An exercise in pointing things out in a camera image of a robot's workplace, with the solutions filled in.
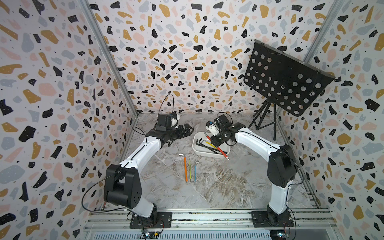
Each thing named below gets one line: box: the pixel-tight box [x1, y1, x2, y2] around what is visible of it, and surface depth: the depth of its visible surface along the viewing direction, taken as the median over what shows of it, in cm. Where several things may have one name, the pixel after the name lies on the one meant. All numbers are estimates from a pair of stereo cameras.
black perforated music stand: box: [243, 39, 336, 140], surface depth 78 cm
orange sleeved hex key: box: [179, 153, 188, 186], surface depth 94 cm
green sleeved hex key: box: [189, 158, 192, 182], surface depth 94 cm
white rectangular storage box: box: [192, 132, 231, 159], surface depth 100 cm
